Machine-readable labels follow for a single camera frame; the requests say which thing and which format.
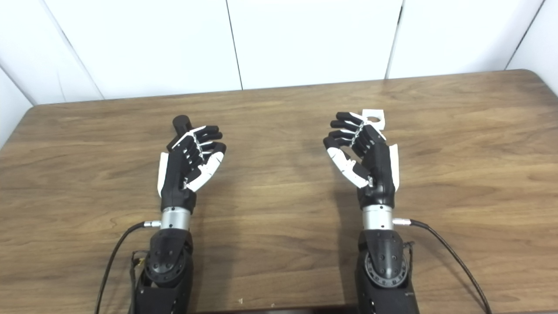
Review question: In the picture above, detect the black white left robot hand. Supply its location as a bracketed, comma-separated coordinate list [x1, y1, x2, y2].
[157, 126, 227, 214]

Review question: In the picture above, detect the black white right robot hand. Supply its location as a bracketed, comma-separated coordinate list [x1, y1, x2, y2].
[323, 112, 400, 210]

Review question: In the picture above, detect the white square piece with hole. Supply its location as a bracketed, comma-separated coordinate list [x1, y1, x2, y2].
[362, 109, 386, 130]

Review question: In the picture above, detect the black peg with square base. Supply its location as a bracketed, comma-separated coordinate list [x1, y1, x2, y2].
[172, 115, 193, 136]

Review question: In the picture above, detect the black robot torso edge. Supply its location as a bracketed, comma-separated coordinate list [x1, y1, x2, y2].
[192, 305, 362, 314]

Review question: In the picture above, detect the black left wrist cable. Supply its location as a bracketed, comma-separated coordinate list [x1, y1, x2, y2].
[95, 221, 163, 314]

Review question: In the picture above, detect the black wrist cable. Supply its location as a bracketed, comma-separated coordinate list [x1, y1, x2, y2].
[392, 218, 493, 314]
[95, 221, 163, 314]

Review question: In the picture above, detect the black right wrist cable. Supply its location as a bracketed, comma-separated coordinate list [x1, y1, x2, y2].
[392, 218, 493, 314]

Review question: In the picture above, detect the thin right arm wire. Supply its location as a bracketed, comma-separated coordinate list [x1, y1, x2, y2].
[403, 241, 415, 280]

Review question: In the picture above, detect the thin arm wire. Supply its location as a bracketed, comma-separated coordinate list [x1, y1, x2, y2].
[403, 241, 415, 280]
[130, 251, 146, 306]

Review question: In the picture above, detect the thin left arm wire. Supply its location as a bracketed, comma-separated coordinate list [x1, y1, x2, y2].
[130, 251, 146, 306]

